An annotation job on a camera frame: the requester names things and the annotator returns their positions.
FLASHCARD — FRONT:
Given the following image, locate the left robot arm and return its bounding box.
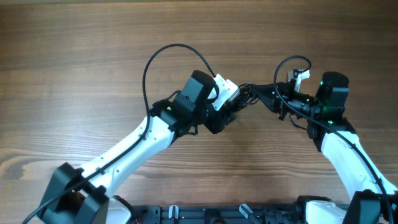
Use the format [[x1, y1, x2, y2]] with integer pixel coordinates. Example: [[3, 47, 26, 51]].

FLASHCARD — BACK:
[[35, 70, 239, 223]]

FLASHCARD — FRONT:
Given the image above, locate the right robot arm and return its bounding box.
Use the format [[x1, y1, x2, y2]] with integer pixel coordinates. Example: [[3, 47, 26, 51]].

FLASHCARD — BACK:
[[253, 70, 397, 223]]

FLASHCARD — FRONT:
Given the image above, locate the black left camera cable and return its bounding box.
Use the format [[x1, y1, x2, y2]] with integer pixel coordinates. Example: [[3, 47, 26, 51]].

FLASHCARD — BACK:
[[21, 43, 217, 224]]

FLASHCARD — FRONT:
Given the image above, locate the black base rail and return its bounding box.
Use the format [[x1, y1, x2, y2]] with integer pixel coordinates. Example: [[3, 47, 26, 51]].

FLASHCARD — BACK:
[[129, 204, 306, 224]]

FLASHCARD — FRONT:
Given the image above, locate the black USB cable bundle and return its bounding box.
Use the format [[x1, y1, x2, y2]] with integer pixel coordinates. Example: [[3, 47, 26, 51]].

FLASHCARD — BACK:
[[186, 82, 261, 136]]

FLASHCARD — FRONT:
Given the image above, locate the black right camera cable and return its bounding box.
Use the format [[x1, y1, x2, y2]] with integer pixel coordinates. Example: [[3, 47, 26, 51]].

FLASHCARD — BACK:
[[273, 55, 394, 224]]

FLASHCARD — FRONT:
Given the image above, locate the black camera cable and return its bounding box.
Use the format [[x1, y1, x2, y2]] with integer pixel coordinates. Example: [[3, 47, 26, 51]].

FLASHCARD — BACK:
[[21, 43, 217, 224], [273, 55, 394, 224]]

